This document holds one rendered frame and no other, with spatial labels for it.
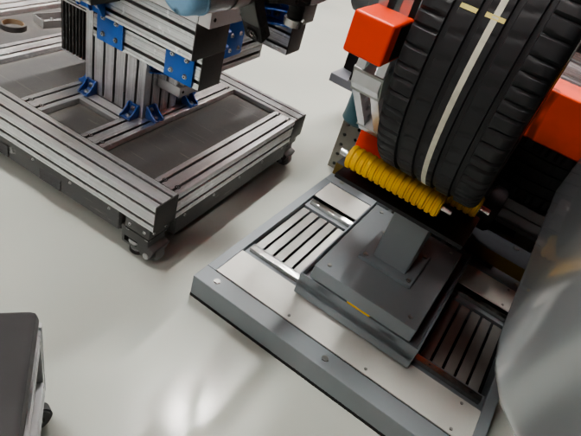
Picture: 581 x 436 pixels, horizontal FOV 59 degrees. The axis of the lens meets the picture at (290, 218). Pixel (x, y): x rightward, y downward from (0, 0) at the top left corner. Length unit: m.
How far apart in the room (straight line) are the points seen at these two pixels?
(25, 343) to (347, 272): 0.77
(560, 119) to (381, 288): 0.75
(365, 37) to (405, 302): 0.71
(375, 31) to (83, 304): 0.98
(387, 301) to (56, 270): 0.88
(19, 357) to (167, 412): 0.44
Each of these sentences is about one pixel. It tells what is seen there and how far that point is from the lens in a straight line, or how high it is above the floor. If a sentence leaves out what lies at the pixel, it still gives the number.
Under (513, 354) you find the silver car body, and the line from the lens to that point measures 0.50.
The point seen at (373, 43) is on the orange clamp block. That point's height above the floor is 0.85.
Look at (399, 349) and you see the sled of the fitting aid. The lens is 1.37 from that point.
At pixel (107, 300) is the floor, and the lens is 1.44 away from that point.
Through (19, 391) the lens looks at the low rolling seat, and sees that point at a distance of 0.90.
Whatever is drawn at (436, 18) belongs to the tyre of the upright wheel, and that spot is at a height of 0.91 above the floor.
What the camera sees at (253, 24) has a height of 0.78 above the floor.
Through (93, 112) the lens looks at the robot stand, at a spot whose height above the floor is 0.21.
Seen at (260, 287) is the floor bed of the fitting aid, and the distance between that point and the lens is 1.43.
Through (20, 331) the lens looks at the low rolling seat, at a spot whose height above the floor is 0.34.
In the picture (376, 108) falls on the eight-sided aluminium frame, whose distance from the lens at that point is 1.06.
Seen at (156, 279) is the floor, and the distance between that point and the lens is 1.50.
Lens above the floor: 1.10
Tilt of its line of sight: 37 degrees down
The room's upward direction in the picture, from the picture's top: 19 degrees clockwise
